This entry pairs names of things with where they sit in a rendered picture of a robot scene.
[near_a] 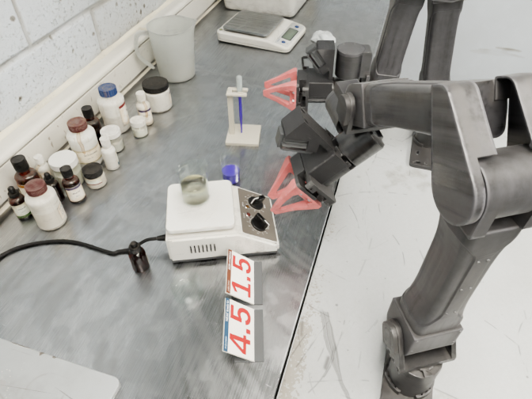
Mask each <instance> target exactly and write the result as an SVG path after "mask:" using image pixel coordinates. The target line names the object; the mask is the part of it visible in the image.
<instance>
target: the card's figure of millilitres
mask: <svg viewBox="0 0 532 399"><path fill-rule="evenodd" d="M230 292H231V293H233V294H235V295H238V296H240V297H242V298H245V299H248V300H249V301H252V261H251V260H248V259H246V258H244V257H243V256H240V255H238V254H236V253H233V252H232V263H231V282H230Z"/></svg>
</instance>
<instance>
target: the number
mask: <svg viewBox="0 0 532 399"><path fill-rule="evenodd" d="M251 343H252V310H251V309H249V308H247V307H244V306H242V305H239V304H237V303H235V302H232V301H230V317H229V336H228V351H231V352H235V353H238V354H239V355H243V356H246V357H249V358H251Z"/></svg>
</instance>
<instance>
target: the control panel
mask: <svg viewBox="0 0 532 399"><path fill-rule="evenodd" d="M237 191H238V198H239V205H240V212H241V226H242V231H243V232H244V233H246V234H251V235H254V236H257V237H260V238H265V239H268V240H271V241H277V238H276V230H275V225H274V221H273V216H272V212H271V210H270V209H271V204H270V199H269V198H268V197H266V196H265V199H264V200H263V202H262V203H263V207H262V209H260V210H257V209H255V208H253V207H251V206H250V205H249V201H248V199H249V197H251V196H255V197H256V196H260V195H258V194H256V193H253V192H249V191H246V190H244V189H241V188H237ZM246 205H249V208H247V207H246ZM246 213H250V216H248V215H247V214H246ZM256 213H260V214H261V215H262V216H263V217H264V218H265V219H266V220H267V221H268V223H269V227H268V228H267V229H266V230H265V231H262V232H261V231H258V230H256V229H255V228H254V227H253V226H252V224H251V220H252V218H253V217H254V216H255V215H256Z"/></svg>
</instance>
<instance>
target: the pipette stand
mask: <svg viewBox="0 0 532 399"><path fill-rule="evenodd" d="M235 92H237V88H235V87H234V88H233V87H228V89H227V92H226V95H227V104H228V116H229V130H228V133H227V137H226V145H227V146H259V141H260V131H261V125H253V124H242V133H241V125H240V124H235V123H234V100H233V97H246V96H247V93H243V92H248V88H242V92H237V93H235Z"/></svg>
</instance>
